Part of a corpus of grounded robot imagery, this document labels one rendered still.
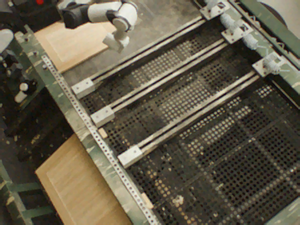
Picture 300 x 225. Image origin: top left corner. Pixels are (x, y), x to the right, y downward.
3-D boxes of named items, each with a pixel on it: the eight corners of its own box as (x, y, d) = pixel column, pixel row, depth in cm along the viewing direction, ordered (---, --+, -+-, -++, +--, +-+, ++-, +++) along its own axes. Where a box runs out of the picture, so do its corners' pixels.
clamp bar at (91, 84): (71, 90, 211) (63, 69, 189) (217, 9, 240) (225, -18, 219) (79, 102, 207) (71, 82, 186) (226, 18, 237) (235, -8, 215)
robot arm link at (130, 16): (130, 32, 178) (144, 12, 161) (122, 46, 174) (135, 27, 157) (112, 21, 176) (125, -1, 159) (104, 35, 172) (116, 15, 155)
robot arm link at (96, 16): (129, -8, 157) (95, -2, 169) (118, 12, 151) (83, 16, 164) (140, 12, 165) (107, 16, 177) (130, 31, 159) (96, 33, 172)
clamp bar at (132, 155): (116, 157, 192) (112, 143, 171) (269, 60, 222) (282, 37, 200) (126, 171, 189) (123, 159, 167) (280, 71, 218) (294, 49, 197)
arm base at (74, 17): (75, 36, 172) (77, 15, 164) (57, 25, 175) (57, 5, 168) (94, 27, 182) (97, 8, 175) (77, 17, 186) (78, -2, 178)
